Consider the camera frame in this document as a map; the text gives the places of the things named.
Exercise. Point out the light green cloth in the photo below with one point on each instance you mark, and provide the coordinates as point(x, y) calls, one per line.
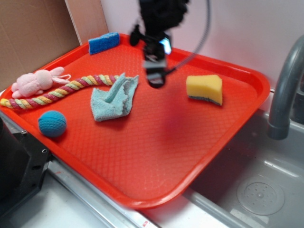
point(115, 103)

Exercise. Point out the round sink drain cover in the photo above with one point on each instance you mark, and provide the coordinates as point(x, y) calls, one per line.
point(260, 196)

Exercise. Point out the red plastic tray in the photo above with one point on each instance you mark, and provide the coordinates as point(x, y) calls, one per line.
point(152, 155)

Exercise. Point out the grey sink faucet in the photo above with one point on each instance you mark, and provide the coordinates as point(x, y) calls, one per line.
point(288, 99)

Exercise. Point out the pink plush bunny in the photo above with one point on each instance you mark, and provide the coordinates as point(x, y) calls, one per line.
point(36, 83)

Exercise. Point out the grey sink basin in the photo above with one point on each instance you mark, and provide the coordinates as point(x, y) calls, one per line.
point(251, 153)

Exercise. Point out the yellow sponge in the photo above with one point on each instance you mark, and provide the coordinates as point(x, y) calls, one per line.
point(207, 87)

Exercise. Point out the multicolour twisted rope toy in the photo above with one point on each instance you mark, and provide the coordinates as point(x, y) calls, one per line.
point(59, 93)

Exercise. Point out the brown cardboard panel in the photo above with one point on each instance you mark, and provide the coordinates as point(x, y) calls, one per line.
point(35, 32)

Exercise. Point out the blue sponge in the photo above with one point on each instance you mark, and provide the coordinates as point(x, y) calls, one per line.
point(103, 42)

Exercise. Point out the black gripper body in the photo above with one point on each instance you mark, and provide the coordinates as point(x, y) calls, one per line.
point(158, 16)

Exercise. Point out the blue rubber ball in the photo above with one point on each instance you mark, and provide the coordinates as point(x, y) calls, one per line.
point(52, 124)

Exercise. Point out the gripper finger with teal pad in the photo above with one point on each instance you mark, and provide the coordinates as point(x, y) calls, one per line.
point(166, 43)
point(154, 65)

